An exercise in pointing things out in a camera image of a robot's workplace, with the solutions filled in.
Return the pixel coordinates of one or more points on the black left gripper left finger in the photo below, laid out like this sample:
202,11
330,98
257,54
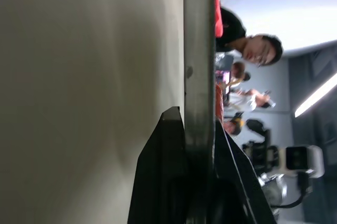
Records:
160,171

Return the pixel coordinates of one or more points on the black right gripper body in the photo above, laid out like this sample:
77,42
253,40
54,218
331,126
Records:
263,153

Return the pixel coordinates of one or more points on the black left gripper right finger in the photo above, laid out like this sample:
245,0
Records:
237,181

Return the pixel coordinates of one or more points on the black bag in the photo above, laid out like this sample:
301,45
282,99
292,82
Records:
255,125

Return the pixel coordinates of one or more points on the person in white shirt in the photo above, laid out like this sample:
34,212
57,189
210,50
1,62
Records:
247,100

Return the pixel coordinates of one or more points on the long ceiling light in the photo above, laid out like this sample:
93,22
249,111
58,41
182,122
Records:
316,96

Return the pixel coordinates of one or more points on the person in black shirt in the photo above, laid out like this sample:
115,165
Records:
234,29

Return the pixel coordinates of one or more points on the red cloth strip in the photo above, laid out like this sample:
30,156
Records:
218,13

